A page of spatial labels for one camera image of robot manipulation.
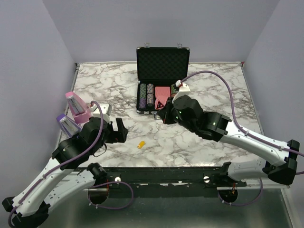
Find yellow key tag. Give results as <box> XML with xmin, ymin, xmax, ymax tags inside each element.
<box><xmin>137</xmin><ymin>141</ymin><xmax>146</xmax><ymax>149</ymax></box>

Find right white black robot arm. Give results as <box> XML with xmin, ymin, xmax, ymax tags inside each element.
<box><xmin>157</xmin><ymin>95</ymin><xmax>300</xmax><ymax>186</ymax></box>

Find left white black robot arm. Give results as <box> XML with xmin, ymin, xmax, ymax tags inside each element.
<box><xmin>2</xmin><ymin>117</ymin><xmax>128</xmax><ymax>228</ymax></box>

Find black triangle dealer button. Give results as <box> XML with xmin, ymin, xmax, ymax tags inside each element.
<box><xmin>155</xmin><ymin>101</ymin><xmax>164</xmax><ymax>110</ymax></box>

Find pink playing card deck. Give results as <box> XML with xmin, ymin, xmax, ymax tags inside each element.
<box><xmin>154</xmin><ymin>86</ymin><xmax>171</xmax><ymax>98</ymax></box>

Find purple poker chip stack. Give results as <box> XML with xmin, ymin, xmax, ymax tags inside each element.
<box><xmin>139</xmin><ymin>97</ymin><xmax>146</xmax><ymax>109</ymax></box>

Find grey poker chip stack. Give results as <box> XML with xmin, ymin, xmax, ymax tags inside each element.
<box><xmin>146</xmin><ymin>84</ymin><xmax>154</xmax><ymax>107</ymax></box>

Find green poker chip stack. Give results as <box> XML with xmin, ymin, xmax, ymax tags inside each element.
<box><xmin>139</xmin><ymin>84</ymin><xmax>147</xmax><ymax>99</ymax></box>

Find pink metronome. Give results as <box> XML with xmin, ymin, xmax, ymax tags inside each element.
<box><xmin>66</xmin><ymin>92</ymin><xmax>92</xmax><ymax>124</ymax></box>

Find purple metronome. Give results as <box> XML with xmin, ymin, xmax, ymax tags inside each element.
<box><xmin>56</xmin><ymin>114</ymin><xmax>82</xmax><ymax>138</ymax></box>

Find black poker chip case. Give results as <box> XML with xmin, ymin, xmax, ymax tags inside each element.
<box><xmin>136</xmin><ymin>45</ymin><xmax>190</xmax><ymax>115</ymax></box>

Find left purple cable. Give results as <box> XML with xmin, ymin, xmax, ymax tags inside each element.
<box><xmin>8</xmin><ymin>100</ymin><xmax>134</xmax><ymax>228</ymax></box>

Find purple cable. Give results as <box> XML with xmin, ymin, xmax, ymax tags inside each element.
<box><xmin>8</xmin><ymin>100</ymin><xmax>134</xmax><ymax>228</ymax></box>
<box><xmin>178</xmin><ymin>70</ymin><xmax>304</xmax><ymax>207</ymax></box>

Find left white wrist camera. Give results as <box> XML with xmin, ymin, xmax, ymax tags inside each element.
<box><xmin>93</xmin><ymin>104</ymin><xmax>112</xmax><ymax>124</ymax></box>

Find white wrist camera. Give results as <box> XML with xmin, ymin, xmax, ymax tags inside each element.
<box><xmin>172</xmin><ymin>80</ymin><xmax>190</xmax><ymax>103</ymax></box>
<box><xmin>93</xmin><ymin>104</ymin><xmax>112</xmax><ymax>124</ymax></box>

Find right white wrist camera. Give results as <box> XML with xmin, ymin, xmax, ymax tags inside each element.
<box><xmin>172</xmin><ymin>80</ymin><xmax>190</xmax><ymax>103</ymax></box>

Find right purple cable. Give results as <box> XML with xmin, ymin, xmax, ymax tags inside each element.
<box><xmin>178</xmin><ymin>70</ymin><xmax>304</xmax><ymax>207</ymax></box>

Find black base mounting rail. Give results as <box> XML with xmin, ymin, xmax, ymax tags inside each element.
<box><xmin>88</xmin><ymin>164</ymin><xmax>246</xmax><ymax>201</ymax></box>

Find aluminium extrusion frame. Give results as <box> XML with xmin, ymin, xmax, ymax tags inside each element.
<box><xmin>43</xmin><ymin>179</ymin><xmax>293</xmax><ymax>228</ymax></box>

